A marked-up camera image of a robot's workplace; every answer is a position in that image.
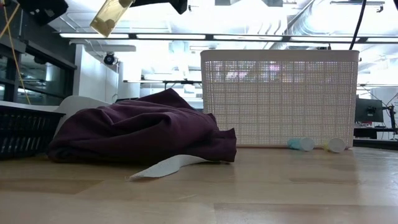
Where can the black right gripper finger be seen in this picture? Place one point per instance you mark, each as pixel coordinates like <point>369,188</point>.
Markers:
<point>178,6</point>

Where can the amber pill bottle white cap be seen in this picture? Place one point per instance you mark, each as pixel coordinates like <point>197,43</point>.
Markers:
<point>107,18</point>

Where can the dark purple cloth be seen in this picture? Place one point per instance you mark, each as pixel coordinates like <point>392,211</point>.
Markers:
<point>140,127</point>

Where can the orange vial white cap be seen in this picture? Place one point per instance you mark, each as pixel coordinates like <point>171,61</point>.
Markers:
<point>335,145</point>

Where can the small white plastic bin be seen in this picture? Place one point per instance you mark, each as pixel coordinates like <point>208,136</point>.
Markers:
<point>74,104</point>

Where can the large white perforated basket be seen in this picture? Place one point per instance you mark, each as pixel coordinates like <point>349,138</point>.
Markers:
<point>280,102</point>

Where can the white paper tag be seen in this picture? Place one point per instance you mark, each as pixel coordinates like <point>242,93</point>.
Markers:
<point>164,166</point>

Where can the black computer monitor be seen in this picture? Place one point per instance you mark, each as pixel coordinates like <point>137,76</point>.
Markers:
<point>368,110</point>

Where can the round black ceiling camera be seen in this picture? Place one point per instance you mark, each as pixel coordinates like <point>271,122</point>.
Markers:
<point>109,58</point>

